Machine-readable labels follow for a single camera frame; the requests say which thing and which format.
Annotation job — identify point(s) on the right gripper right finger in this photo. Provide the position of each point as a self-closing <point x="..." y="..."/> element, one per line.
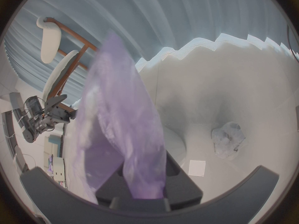
<point x="182" y="188"/>

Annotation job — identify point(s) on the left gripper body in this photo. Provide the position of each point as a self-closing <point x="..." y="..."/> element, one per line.
<point x="58" y="114"/>

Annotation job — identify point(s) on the white cushioned wooden chair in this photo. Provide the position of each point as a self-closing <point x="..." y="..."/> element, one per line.
<point x="49" y="43"/>

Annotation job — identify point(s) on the clear plastic wrapper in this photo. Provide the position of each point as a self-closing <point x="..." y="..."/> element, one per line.
<point x="227" y="139"/>

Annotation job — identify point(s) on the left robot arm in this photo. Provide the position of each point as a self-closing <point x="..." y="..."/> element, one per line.
<point x="29" y="134"/>

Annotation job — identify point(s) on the white trash bin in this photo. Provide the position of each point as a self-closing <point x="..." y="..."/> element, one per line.
<point x="178" y="143"/>

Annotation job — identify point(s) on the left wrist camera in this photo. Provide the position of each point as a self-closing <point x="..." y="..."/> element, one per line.
<point x="56" y="99"/>

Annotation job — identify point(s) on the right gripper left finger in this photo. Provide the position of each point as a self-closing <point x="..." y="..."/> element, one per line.
<point x="109" y="185"/>

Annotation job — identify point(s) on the purple plastic bag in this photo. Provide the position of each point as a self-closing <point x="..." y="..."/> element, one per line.
<point x="116" y="101"/>

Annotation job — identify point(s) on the pale blue curtain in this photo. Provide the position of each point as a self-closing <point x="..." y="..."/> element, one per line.
<point x="163" y="13"/>

